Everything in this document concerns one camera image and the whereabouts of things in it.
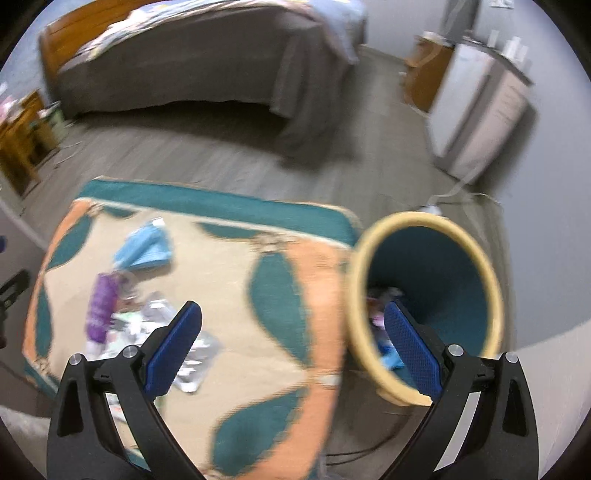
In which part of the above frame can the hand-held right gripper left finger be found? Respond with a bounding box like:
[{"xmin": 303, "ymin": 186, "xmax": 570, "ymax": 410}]
[{"xmin": 46, "ymin": 300, "xmax": 206, "ymax": 480}]

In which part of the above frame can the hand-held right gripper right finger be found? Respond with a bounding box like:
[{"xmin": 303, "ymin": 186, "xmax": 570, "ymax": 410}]
[{"xmin": 383, "ymin": 300, "xmax": 541, "ymax": 480}]

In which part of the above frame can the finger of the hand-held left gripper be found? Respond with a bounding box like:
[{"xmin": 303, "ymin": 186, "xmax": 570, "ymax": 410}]
[{"xmin": 0, "ymin": 270, "xmax": 31, "ymax": 309}]

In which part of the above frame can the silver foil packet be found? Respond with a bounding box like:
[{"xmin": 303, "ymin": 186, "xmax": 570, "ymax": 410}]
[{"xmin": 137, "ymin": 295, "xmax": 223, "ymax": 394}]

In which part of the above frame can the teal bin with yellow rim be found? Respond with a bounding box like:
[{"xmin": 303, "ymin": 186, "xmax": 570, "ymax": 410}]
[{"xmin": 346, "ymin": 211, "xmax": 505, "ymax": 408}]

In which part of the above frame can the purple packet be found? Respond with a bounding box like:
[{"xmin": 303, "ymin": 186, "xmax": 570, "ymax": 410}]
[{"xmin": 85, "ymin": 272, "xmax": 124, "ymax": 345}]

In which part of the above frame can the light blue packet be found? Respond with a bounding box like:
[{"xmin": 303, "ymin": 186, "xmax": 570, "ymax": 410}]
[{"xmin": 113, "ymin": 220, "xmax": 175, "ymax": 271}]

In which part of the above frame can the teal and orange patterned mat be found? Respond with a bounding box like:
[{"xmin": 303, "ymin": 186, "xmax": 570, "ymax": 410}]
[{"xmin": 21, "ymin": 178, "xmax": 364, "ymax": 480}]

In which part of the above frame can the wooden bedside table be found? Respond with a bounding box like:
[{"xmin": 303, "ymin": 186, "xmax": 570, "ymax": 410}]
[{"xmin": 0, "ymin": 90, "xmax": 48, "ymax": 197}]

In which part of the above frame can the wooden stool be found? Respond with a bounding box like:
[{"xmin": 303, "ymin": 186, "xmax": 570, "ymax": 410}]
[{"xmin": 25, "ymin": 116, "xmax": 62, "ymax": 161}]

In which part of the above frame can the green waste bin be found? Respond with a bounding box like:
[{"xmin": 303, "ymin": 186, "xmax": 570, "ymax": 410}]
[{"xmin": 44, "ymin": 104, "xmax": 66, "ymax": 149}]

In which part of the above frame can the white air purifier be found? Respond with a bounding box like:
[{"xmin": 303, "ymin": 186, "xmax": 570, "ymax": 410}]
[{"xmin": 426, "ymin": 39, "xmax": 535, "ymax": 182}]

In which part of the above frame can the wooden cabinet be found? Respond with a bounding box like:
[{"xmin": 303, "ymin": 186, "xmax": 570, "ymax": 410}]
[{"xmin": 404, "ymin": 32, "xmax": 456, "ymax": 114}]

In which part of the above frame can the bed with grey blanket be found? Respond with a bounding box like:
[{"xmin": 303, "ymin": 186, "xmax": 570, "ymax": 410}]
[{"xmin": 54, "ymin": 6, "xmax": 366, "ymax": 161}]

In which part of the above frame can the white router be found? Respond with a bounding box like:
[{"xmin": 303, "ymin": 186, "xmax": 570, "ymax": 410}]
[{"xmin": 488, "ymin": 30, "xmax": 528, "ymax": 62}]

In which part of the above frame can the light blue printed quilt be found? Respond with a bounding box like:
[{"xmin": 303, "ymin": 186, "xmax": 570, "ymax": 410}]
[{"xmin": 88, "ymin": 0, "xmax": 369, "ymax": 66}]

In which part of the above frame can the black monitor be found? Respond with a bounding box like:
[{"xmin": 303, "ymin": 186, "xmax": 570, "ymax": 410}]
[{"xmin": 451, "ymin": 0, "xmax": 481, "ymax": 40}]

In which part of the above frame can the white power cable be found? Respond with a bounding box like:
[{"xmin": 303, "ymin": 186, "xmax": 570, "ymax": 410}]
[{"xmin": 434, "ymin": 178, "xmax": 502, "ymax": 209}]

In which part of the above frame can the wooden bed frame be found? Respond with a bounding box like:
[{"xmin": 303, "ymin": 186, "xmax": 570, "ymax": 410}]
[{"xmin": 39, "ymin": 0, "xmax": 139, "ymax": 89}]

